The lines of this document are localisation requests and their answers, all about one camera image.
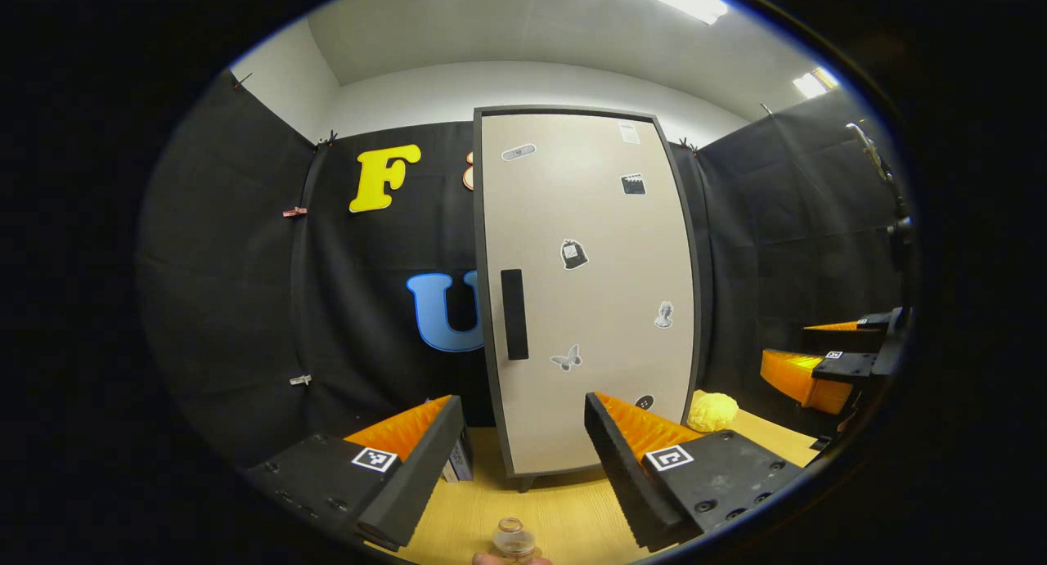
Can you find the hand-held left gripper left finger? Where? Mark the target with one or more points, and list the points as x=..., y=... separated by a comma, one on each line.
x=421, y=475

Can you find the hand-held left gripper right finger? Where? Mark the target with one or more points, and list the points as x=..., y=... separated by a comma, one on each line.
x=626, y=479

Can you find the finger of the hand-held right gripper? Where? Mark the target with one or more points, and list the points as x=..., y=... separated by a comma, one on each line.
x=875, y=320
x=797, y=377

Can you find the clear plastic bottle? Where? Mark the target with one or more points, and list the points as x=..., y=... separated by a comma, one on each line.
x=514, y=540

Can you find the dark grey cabinet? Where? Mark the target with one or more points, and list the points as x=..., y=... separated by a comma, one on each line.
x=478, y=140

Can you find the yellow lumpy sponge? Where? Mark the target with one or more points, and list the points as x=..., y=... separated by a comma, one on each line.
x=712, y=412

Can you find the small ceiling light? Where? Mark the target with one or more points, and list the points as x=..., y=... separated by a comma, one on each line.
x=814, y=82

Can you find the black backdrop cloth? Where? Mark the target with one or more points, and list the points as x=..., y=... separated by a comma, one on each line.
x=245, y=303

